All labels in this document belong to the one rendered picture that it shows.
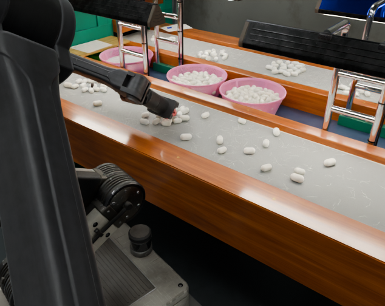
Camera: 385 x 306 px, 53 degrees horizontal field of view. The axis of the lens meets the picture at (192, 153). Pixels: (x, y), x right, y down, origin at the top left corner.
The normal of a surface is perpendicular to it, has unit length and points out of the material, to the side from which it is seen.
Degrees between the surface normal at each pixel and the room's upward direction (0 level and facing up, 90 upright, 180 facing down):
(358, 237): 0
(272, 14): 90
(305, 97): 90
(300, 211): 0
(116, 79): 47
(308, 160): 0
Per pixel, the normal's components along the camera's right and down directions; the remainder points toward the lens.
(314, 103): -0.61, 0.42
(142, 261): 0.00, -0.84
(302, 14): -0.76, 0.35
